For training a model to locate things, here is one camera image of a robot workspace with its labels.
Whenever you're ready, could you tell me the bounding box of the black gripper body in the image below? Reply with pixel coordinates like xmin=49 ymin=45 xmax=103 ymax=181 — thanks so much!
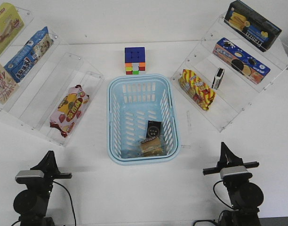
xmin=31 ymin=167 xmax=72 ymax=186
xmin=203 ymin=161 xmax=259 ymax=184

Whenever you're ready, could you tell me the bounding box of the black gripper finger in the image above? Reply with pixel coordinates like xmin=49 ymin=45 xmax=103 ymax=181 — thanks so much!
xmin=216 ymin=142 xmax=243 ymax=168
xmin=38 ymin=151 xmax=58 ymax=170

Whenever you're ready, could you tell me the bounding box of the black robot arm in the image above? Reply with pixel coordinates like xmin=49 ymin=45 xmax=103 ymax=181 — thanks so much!
xmin=203 ymin=142 xmax=264 ymax=226
xmin=13 ymin=151 xmax=72 ymax=226

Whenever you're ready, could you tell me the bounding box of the black white tissue pack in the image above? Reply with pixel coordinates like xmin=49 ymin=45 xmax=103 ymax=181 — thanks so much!
xmin=212 ymin=68 xmax=225 ymax=89

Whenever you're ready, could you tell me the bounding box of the light blue plastic basket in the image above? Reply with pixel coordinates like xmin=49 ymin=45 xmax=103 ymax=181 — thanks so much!
xmin=107 ymin=74 xmax=181 ymax=165

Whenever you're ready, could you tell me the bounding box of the pink strawberry snack packet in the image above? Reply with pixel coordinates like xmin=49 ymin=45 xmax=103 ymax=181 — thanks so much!
xmin=49 ymin=85 xmax=90 ymax=137

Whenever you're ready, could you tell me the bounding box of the right clear acrylic shelf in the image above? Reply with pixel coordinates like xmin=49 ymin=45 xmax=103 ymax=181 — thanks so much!
xmin=171 ymin=14 xmax=288 ymax=131

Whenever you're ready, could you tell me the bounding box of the clear acrylic shelf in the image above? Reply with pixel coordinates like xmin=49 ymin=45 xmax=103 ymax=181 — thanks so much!
xmin=0 ymin=6 xmax=105 ymax=148
xmin=171 ymin=14 xmax=288 ymax=131

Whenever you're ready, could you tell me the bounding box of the red yellow striped snack packet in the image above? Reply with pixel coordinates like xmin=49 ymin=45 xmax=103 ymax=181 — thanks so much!
xmin=179 ymin=69 xmax=216 ymax=111

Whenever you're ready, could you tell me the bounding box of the left clear acrylic shelf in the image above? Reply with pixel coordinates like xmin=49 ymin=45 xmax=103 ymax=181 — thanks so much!
xmin=0 ymin=6 xmax=105 ymax=148

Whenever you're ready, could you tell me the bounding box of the beige Pocky box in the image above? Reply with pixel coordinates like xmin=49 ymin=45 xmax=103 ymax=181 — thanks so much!
xmin=0 ymin=63 xmax=19 ymax=104

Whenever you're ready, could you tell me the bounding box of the blue Oreo box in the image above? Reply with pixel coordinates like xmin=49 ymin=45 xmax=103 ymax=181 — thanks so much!
xmin=213 ymin=38 xmax=271 ymax=84

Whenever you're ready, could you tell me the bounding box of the blue cookie bag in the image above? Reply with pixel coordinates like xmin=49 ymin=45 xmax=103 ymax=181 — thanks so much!
xmin=4 ymin=26 xmax=54 ymax=83

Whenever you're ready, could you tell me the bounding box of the dark blue wafer box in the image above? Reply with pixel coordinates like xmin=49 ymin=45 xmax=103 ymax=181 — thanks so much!
xmin=224 ymin=0 xmax=282 ymax=52

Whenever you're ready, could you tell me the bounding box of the multicolour rubik's cube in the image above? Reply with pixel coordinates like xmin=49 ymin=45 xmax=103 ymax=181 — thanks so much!
xmin=124 ymin=47 xmax=146 ymax=75

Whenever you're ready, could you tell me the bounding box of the yellow-green snack box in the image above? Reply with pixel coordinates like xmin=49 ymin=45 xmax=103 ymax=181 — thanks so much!
xmin=0 ymin=2 xmax=24 ymax=55

